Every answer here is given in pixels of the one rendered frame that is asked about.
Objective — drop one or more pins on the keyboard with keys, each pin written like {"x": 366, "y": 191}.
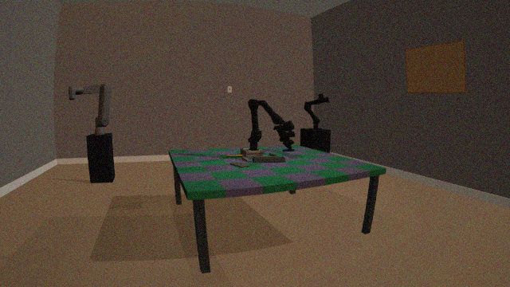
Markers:
{"x": 274, "y": 159}

